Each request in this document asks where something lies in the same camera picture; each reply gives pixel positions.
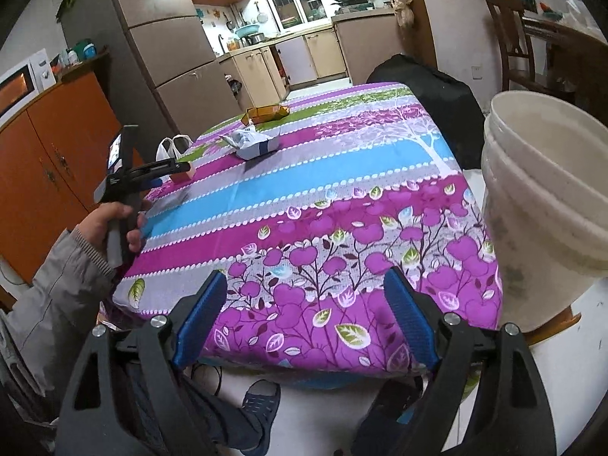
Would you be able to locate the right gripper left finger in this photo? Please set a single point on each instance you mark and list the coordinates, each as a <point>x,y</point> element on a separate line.
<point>193,318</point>

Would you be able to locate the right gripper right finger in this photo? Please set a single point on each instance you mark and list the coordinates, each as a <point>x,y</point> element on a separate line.
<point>410,310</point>

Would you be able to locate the grey jacket left forearm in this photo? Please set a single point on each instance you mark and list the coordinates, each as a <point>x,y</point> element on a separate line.
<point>43,334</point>

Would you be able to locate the kitchen counter cabinets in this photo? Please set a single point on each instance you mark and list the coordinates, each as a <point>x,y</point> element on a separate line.
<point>351,46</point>

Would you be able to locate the white plastic bag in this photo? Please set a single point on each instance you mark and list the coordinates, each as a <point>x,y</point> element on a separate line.
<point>173,147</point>

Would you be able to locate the orange wooden cabinet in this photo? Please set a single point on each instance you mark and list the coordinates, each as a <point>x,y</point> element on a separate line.
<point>53,156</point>

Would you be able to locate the blue shoe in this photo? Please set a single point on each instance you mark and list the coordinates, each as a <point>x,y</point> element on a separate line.
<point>261,402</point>

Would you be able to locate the white crumpled wrapper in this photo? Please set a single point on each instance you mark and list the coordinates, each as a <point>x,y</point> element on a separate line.
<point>249,144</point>

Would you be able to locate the colourful striped tablecloth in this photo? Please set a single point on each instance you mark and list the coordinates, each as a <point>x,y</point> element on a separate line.
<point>362,181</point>

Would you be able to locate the white microwave oven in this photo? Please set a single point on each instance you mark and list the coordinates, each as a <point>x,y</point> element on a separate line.
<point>23,83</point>

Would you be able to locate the orange snack box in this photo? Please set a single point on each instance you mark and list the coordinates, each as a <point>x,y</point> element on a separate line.
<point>260,115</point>

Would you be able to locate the beige refrigerator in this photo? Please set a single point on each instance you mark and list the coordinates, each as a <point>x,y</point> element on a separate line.
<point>162,73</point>

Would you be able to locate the black cloth covered chair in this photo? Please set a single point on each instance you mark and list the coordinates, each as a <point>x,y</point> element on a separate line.
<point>449,102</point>

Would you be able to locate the white plastic bucket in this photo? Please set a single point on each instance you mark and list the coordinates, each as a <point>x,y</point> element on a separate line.
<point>544,165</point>

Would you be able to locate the dark wooden dining table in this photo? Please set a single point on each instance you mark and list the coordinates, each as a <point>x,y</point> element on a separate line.
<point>577,60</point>

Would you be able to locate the wooden chair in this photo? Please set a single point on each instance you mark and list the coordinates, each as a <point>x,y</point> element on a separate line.
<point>515,46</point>

